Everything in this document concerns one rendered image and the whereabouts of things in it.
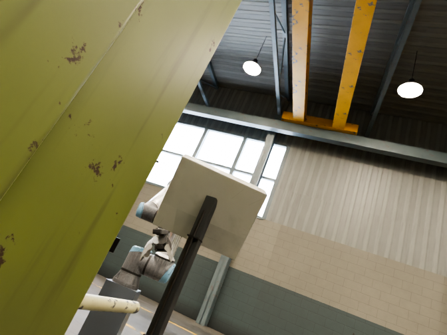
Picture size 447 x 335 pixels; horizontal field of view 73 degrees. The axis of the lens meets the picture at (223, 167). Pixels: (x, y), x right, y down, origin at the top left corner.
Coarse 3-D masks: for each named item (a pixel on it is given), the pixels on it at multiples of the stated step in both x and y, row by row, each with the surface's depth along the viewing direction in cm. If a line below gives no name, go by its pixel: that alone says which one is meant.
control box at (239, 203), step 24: (192, 168) 107; (216, 168) 113; (168, 192) 109; (192, 192) 108; (216, 192) 108; (240, 192) 108; (264, 192) 110; (168, 216) 110; (192, 216) 110; (216, 216) 110; (240, 216) 110; (216, 240) 111; (240, 240) 111
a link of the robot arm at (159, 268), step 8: (176, 240) 214; (176, 248) 216; (152, 256) 212; (160, 256) 209; (152, 264) 207; (160, 264) 207; (168, 264) 209; (144, 272) 207; (152, 272) 206; (160, 272) 206; (168, 272) 206; (160, 280) 207
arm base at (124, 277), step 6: (120, 270) 207; (126, 270) 205; (114, 276) 206; (120, 276) 203; (126, 276) 203; (132, 276) 204; (138, 276) 208; (120, 282) 200; (126, 282) 200; (132, 282) 203; (138, 282) 208; (132, 288) 202
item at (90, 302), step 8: (88, 296) 90; (96, 296) 94; (104, 296) 99; (80, 304) 86; (88, 304) 89; (96, 304) 93; (104, 304) 97; (112, 304) 101; (120, 304) 106; (128, 304) 111; (136, 304) 117; (128, 312) 113; (136, 312) 118
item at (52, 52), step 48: (0, 0) 36; (48, 0) 41; (96, 0) 48; (0, 48) 37; (48, 48) 43; (96, 48) 51; (0, 96) 39; (48, 96) 45; (0, 144) 40; (0, 192) 42
